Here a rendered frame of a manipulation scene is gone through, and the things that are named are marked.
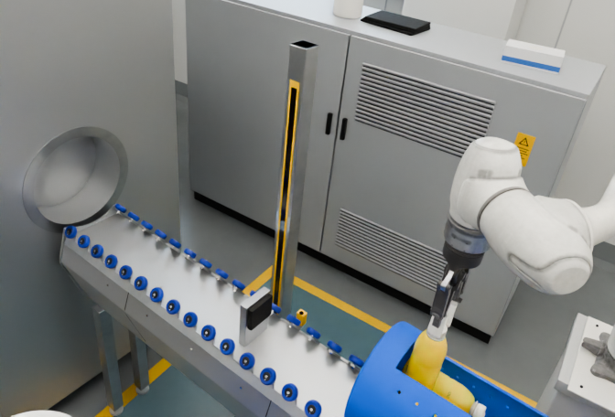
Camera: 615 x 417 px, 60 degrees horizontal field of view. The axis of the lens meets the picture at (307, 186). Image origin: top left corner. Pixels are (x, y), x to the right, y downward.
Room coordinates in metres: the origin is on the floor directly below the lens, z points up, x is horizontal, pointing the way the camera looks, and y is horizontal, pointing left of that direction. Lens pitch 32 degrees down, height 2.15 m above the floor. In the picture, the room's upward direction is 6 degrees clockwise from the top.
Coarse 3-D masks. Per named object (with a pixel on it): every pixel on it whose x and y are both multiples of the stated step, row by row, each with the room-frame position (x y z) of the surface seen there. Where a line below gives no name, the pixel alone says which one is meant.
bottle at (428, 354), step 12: (420, 336) 0.83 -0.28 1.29; (420, 348) 0.81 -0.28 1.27; (432, 348) 0.80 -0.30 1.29; (444, 348) 0.80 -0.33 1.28; (420, 360) 0.80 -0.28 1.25; (432, 360) 0.79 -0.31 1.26; (408, 372) 0.81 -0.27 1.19; (420, 372) 0.79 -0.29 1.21; (432, 372) 0.79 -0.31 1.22; (432, 384) 0.80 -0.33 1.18
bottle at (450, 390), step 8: (408, 360) 0.89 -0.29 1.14; (440, 376) 0.85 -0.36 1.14; (440, 384) 0.83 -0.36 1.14; (448, 384) 0.83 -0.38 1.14; (456, 384) 0.83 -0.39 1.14; (440, 392) 0.82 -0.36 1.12; (448, 392) 0.81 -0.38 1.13; (456, 392) 0.81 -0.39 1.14; (464, 392) 0.82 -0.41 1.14; (448, 400) 0.80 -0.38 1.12; (456, 400) 0.80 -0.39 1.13; (464, 400) 0.80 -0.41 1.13; (472, 400) 0.81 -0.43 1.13; (464, 408) 0.79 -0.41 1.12; (472, 408) 0.79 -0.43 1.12
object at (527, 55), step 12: (504, 48) 2.34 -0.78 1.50; (516, 48) 2.32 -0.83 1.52; (528, 48) 2.32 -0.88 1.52; (540, 48) 2.34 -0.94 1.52; (552, 48) 2.37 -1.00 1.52; (504, 60) 2.34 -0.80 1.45; (516, 60) 2.32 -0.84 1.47; (528, 60) 2.30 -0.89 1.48; (540, 60) 2.28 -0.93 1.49; (552, 60) 2.27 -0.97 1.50; (552, 72) 2.26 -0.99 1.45
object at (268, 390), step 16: (112, 272) 1.30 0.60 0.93; (128, 288) 1.24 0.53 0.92; (144, 304) 1.19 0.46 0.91; (160, 304) 1.18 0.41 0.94; (176, 320) 1.13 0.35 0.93; (192, 336) 1.08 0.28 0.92; (208, 352) 1.03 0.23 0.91; (240, 368) 0.98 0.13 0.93; (256, 384) 0.94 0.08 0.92; (272, 384) 0.93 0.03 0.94; (272, 400) 0.90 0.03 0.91; (304, 416) 0.85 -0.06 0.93
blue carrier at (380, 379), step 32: (384, 352) 0.83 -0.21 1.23; (384, 384) 0.77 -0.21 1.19; (416, 384) 0.76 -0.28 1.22; (480, 384) 0.87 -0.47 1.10; (352, 416) 0.75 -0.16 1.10; (384, 416) 0.72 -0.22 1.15; (416, 416) 0.71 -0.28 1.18; (448, 416) 0.70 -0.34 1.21; (512, 416) 0.82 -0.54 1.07; (544, 416) 0.79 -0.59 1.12
